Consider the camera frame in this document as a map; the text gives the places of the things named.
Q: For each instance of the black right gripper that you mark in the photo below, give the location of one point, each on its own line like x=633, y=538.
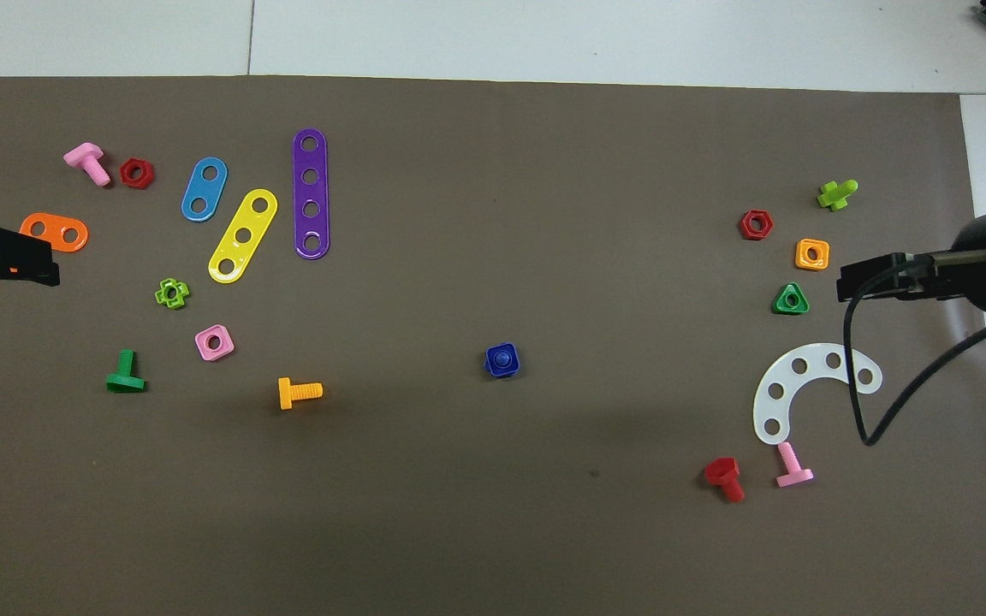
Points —
x=942, y=278

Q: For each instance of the blue square plastic nut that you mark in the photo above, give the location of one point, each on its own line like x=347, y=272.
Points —
x=491, y=370

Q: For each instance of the orange perforated plastic plate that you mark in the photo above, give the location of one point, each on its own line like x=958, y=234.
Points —
x=52, y=224

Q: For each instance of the orange square plastic nut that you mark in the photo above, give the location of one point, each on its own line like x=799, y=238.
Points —
x=802, y=255

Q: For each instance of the green triangular plastic nut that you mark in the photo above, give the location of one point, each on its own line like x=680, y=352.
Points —
x=781, y=305

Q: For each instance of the lime green plastic bolt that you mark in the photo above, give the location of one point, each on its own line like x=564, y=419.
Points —
x=834, y=196

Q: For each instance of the pink plastic bolt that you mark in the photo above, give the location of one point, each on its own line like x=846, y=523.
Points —
x=791, y=468
x=86, y=160

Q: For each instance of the red hexagonal plastic nut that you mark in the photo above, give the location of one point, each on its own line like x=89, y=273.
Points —
x=137, y=174
x=745, y=225

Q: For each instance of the lime green cross-shaped nut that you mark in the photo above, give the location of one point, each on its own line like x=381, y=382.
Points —
x=162, y=294

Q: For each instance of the dark green plastic bolt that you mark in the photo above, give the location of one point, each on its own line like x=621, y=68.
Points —
x=126, y=376

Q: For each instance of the white curved perforated plate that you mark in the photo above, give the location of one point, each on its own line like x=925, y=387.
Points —
x=765, y=409

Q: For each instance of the blue two-hole plastic plate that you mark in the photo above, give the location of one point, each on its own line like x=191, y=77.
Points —
x=204, y=192

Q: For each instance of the pink square plastic nut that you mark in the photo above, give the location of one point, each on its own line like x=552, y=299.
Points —
x=203, y=344

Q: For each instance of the yellow three-hole plastic plate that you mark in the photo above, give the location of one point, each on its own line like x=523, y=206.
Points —
x=242, y=251

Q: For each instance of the red plastic bolt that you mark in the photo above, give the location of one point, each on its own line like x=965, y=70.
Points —
x=724, y=473

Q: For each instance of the purple four-hole plastic plate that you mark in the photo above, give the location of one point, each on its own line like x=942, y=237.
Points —
x=311, y=192

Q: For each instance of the orange plastic bolt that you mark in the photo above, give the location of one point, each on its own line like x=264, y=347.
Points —
x=296, y=393

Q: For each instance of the brown table mat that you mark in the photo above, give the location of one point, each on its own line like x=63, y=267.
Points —
x=493, y=513

